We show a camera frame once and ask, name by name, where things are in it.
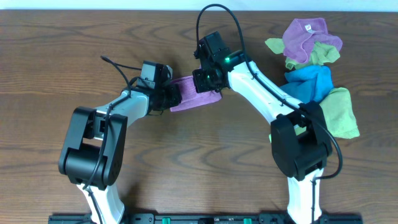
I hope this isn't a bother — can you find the pink purple microfiber cloth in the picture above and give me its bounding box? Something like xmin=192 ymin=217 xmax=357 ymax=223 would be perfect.
xmin=170 ymin=75 xmax=222 ymax=112

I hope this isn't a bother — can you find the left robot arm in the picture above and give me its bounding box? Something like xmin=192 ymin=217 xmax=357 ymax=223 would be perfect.
xmin=49 ymin=61 xmax=182 ymax=223

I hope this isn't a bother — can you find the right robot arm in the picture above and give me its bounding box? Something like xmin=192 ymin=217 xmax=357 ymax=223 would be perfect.
xmin=193 ymin=45 xmax=331 ymax=223

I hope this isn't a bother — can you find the purple cloth with tag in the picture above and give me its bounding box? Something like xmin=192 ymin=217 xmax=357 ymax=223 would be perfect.
xmin=282 ymin=17 xmax=343 ymax=63

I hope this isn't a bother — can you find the blue microfiber cloth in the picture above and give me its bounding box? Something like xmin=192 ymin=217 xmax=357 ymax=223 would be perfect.
xmin=280 ymin=65 xmax=334 ymax=103

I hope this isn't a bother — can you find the small green microfiber cloth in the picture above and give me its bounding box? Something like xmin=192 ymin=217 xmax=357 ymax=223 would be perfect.
xmin=265 ymin=38 xmax=340 ymax=70

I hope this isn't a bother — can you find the large green microfiber cloth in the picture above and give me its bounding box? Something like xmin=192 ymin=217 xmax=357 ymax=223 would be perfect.
xmin=281 ymin=84 xmax=360 ymax=139

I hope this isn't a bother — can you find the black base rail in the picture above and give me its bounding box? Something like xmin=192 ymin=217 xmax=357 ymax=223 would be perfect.
xmin=48 ymin=212 xmax=364 ymax=224

